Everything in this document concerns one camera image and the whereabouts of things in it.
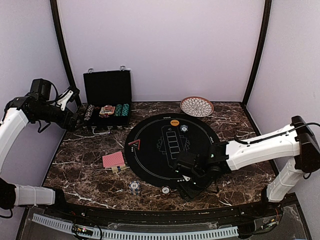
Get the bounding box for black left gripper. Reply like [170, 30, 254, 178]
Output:
[32, 102, 86, 132]

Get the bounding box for brown white chip stack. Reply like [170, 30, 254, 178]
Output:
[160, 186, 171, 195]

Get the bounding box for single blue chip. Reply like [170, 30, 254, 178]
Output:
[180, 125, 189, 133]

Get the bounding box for red triangular all-in button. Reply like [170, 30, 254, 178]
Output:
[128, 139, 141, 150]

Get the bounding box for orange big blind button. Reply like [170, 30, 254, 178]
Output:
[170, 119, 180, 127]

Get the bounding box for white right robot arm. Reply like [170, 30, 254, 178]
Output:
[173, 115, 320, 217]

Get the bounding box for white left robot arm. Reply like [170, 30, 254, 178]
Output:
[0, 78, 80, 218]

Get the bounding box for blue white chip stack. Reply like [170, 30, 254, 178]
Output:
[129, 181, 141, 196]

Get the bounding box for round black poker mat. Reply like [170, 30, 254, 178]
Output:
[124, 113, 220, 189]

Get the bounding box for black poker chip case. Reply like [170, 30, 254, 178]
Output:
[83, 69, 132, 133]

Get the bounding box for boxed card deck in case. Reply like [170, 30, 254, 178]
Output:
[99, 105, 116, 117]

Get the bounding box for green chip row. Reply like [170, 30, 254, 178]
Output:
[114, 104, 123, 117]

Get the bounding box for red playing card deck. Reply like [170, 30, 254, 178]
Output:
[102, 151, 127, 173]

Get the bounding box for teal chip row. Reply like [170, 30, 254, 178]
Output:
[121, 103, 130, 117]

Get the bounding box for patterned ceramic plate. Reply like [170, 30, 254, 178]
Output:
[180, 96, 214, 118]

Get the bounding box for left black frame post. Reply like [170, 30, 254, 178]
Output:
[49, 0, 82, 108]

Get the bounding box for black frame post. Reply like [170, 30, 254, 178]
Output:
[49, 0, 82, 108]
[241, 0, 272, 108]

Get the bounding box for white slotted cable duct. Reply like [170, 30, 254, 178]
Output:
[31, 213, 239, 240]

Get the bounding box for right black frame post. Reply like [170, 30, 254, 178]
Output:
[241, 0, 272, 108]

